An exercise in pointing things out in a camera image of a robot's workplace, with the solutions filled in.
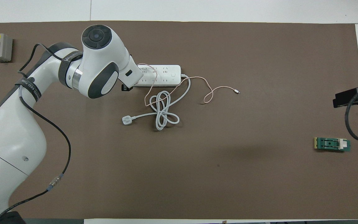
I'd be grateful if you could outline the pink charging cable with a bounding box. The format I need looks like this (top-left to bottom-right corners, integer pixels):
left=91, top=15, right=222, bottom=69
left=137, top=63, right=240, bottom=107

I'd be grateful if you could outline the white power strip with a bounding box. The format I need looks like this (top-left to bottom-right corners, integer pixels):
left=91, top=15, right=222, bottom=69
left=135, top=65, right=182, bottom=87

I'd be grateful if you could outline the brown table mat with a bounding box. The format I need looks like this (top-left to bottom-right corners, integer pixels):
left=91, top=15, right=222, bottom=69
left=0, top=21, right=358, bottom=220

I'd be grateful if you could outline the white power cord with plug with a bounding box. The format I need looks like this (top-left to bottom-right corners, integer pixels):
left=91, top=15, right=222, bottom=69
left=122, top=74, right=192, bottom=131

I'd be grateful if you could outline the green knife switch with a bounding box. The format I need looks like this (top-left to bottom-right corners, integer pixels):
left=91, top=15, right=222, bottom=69
left=314, top=137, right=351, bottom=153

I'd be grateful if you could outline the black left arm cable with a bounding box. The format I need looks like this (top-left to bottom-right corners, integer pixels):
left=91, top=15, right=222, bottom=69
left=0, top=43, right=71, bottom=224

